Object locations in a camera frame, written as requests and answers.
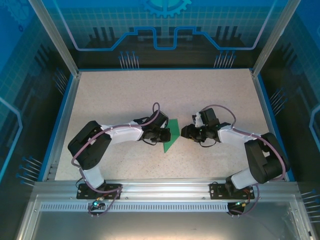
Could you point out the green paper sheet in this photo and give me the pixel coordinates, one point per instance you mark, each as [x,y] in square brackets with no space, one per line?
[175,130]

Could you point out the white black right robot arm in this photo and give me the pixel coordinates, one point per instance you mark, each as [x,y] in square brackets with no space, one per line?
[232,136]

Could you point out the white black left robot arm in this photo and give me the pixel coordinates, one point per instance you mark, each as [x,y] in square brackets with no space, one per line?
[125,133]

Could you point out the grey metal sheet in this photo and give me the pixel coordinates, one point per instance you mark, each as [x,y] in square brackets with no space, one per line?
[162,225]

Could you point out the blue table edge trim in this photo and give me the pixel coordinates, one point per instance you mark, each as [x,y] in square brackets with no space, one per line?
[53,140]
[274,125]

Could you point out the right base LED connector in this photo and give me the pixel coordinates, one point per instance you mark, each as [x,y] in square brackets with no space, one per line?
[240,204]

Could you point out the base led connector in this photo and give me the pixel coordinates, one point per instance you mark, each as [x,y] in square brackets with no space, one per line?
[97,203]
[240,204]

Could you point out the left base LED connector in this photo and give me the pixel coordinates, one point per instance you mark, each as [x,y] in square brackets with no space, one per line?
[97,203]

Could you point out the blue gear print panel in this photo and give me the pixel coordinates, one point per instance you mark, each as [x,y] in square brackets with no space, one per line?
[165,30]

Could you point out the blue grid print panel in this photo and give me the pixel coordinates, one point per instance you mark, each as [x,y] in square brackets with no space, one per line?
[300,87]
[20,87]

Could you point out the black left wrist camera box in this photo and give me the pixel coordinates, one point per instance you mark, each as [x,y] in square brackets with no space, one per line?
[160,118]

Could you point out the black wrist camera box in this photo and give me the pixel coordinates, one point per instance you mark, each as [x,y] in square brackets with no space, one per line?
[208,116]
[160,118]

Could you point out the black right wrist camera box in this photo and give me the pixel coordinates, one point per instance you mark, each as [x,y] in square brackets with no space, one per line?
[208,116]

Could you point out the aluminium mounting rail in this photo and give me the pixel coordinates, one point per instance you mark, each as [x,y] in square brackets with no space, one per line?
[162,187]

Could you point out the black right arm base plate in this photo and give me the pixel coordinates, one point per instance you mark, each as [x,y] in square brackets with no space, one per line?
[217,191]

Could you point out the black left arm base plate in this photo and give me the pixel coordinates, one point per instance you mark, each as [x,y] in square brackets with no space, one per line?
[112,191]

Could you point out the aluminium side rail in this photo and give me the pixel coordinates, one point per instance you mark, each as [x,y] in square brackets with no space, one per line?
[63,120]

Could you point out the aluminium frame post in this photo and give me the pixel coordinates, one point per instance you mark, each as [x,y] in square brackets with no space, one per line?
[272,37]
[57,37]

